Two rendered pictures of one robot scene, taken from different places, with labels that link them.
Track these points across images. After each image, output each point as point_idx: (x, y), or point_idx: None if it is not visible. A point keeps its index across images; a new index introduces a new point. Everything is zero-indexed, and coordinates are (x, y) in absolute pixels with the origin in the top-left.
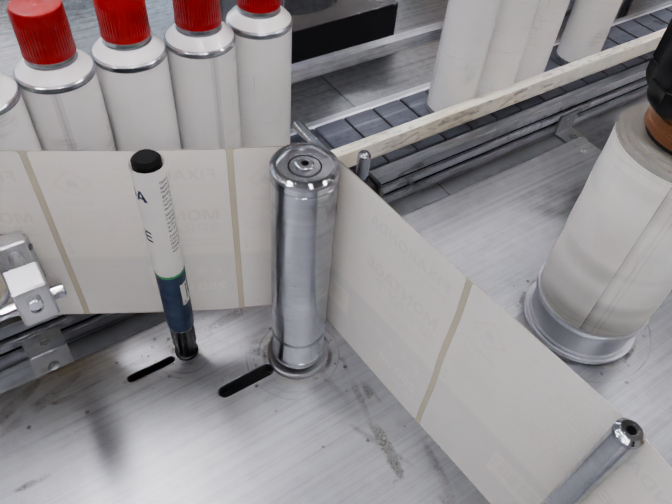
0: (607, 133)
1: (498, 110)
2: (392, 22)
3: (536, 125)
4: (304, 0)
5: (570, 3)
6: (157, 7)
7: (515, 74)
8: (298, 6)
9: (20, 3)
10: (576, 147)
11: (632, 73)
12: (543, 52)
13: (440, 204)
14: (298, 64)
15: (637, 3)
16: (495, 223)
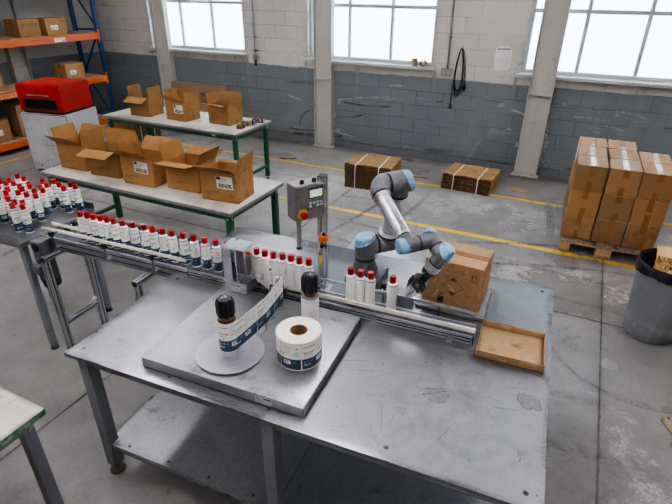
0: (381, 327)
1: (356, 306)
2: (375, 287)
3: (363, 314)
4: (357, 273)
5: (431, 307)
6: (350, 264)
7: (360, 300)
8: (356, 274)
9: (281, 252)
10: (355, 317)
11: (395, 318)
12: (367, 299)
13: (321, 308)
14: (322, 277)
15: (456, 319)
16: (323, 314)
